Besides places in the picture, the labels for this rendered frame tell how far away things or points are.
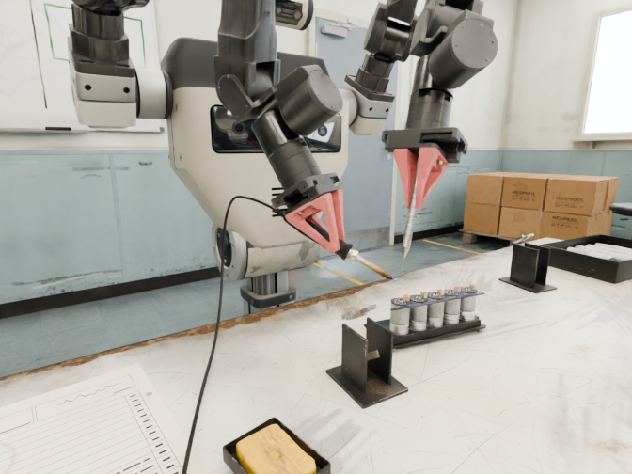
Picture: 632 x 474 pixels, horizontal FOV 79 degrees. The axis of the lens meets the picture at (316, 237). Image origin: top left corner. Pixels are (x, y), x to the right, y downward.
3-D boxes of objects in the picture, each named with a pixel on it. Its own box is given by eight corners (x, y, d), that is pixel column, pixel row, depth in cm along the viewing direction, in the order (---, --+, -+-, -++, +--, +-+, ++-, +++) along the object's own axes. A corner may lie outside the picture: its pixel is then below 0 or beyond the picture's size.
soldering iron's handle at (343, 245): (347, 258, 54) (275, 214, 57) (355, 243, 53) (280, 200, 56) (341, 262, 51) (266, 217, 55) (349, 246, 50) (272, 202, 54)
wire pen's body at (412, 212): (413, 247, 51) (428, 168, 52) (409, 246, 50) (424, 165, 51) (402, 246, 52) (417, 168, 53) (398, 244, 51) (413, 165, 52)
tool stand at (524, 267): (528, 298, 77) (506, 247, 81) (572, 284, 69) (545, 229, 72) (507, 303, 75) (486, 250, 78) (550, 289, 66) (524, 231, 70)
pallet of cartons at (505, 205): (458, 241, 425) (464, 174, 409) (492, 230, 475) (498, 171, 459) (583, 265, 336) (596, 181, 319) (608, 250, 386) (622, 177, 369)
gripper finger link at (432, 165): (426, 204, 47) (437, 131, 48) (373, 201, 51) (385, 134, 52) (441, 215, 53) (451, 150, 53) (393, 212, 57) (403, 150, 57)
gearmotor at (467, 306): (451, 320, 56) (454, 287, 54) (465, 317, 57) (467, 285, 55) (464, 327, 53) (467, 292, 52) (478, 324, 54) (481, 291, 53)
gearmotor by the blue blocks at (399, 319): (386, 334, 52) (387, 298, 50) (401, 330, 52) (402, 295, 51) (396, 342, 49) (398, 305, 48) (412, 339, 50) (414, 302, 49)
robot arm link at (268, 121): (267, 121, 57) (240, 124, 52) (297, 94, 52) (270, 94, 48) (289, 163, 57) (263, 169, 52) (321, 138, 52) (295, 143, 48)
